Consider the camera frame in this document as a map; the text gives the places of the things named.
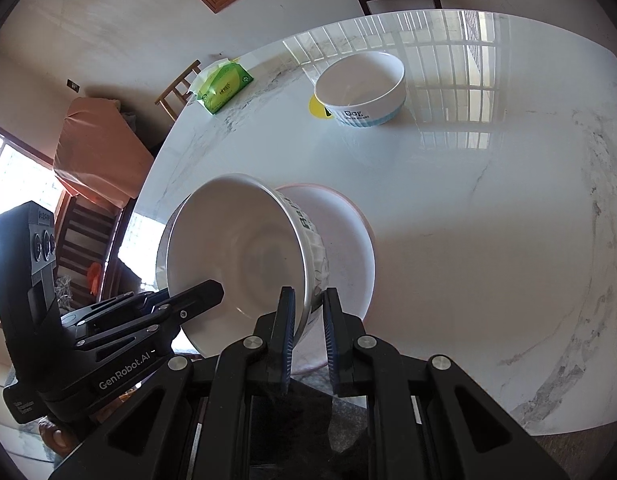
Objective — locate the light wooden chair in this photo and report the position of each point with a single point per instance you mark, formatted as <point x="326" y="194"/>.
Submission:
<point x="179" y="89"/>

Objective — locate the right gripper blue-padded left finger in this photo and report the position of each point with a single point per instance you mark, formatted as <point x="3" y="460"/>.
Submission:
<point x="274" y="358"/>

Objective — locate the person's left hand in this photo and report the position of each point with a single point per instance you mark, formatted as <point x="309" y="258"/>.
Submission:
<point x="59" y="440"/>

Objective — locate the orange cloth covered furniture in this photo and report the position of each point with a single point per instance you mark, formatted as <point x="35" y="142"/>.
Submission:
<point x="98" y="156"/>

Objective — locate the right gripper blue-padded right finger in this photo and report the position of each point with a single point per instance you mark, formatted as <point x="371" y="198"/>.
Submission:
<point x="350" y="366"/>

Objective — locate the white cartoon dog bowl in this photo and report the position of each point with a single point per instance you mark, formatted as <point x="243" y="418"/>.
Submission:
<point x="364" y="89"/>

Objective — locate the white ribbed bowl pink base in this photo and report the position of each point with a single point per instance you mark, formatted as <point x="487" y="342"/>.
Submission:
<point x="253" y="240"/>

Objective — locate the green tissue pack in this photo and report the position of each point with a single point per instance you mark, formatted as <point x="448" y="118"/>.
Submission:
<point x="218" y="83"/>

